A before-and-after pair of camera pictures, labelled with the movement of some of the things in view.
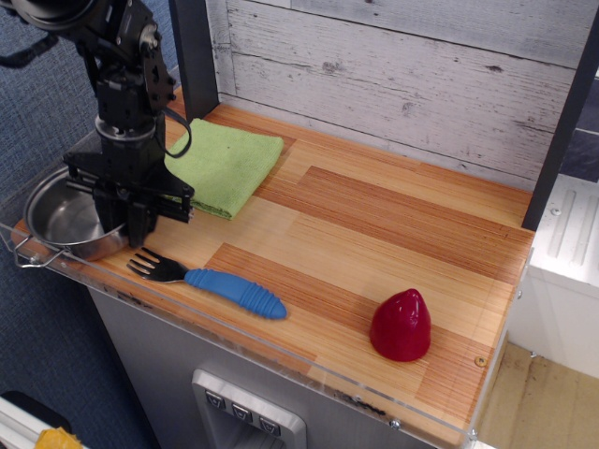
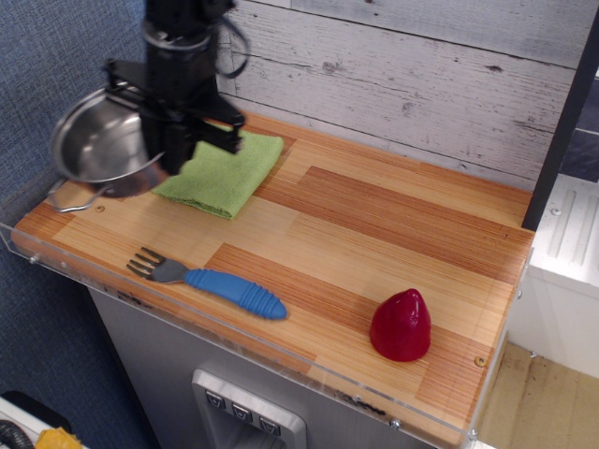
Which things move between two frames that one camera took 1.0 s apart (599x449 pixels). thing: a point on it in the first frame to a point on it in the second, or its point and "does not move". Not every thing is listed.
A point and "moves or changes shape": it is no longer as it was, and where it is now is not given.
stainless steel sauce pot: [62, 215] moves or changes shape
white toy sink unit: [556, 316] does not move
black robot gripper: [130, 162] to [180, 83]
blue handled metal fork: [159, 268] does not move
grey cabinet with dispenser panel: [199, 392] does not move
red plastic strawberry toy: [401, 326] does not move
